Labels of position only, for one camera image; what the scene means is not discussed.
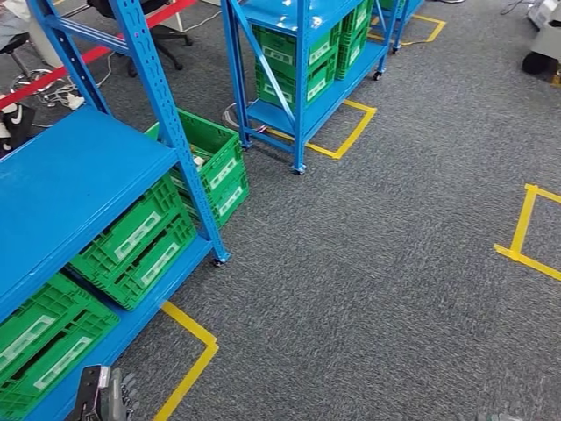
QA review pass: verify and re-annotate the chrome metal ring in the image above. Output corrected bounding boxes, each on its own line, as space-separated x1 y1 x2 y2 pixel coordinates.
222 101 266 133

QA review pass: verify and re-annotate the white and grey machine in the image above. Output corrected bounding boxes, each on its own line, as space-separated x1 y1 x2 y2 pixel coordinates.
521 0 561 89

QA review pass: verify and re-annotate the red barrier tape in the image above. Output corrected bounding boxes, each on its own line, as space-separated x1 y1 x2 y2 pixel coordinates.
0 0 198 111

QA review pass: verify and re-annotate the black stool with chrome ring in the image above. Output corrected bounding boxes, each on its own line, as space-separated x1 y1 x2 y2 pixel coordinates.
0 32 57 99

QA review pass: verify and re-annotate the narrow blue metal shelf rack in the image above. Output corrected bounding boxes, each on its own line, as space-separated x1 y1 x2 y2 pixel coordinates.
221 0 397 175
385 0 427 54

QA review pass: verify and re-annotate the white desk panel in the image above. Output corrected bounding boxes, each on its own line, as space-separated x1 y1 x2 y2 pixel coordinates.
28 17 64 68

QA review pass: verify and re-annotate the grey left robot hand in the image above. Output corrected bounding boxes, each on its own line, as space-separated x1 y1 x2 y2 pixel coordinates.
109 368 141 421

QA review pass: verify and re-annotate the black office chair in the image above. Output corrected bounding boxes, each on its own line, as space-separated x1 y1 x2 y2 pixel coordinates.
87 0 195 78

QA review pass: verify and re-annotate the wide blue metal shelf rack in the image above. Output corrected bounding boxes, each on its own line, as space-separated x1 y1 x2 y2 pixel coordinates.
0 0 231 421

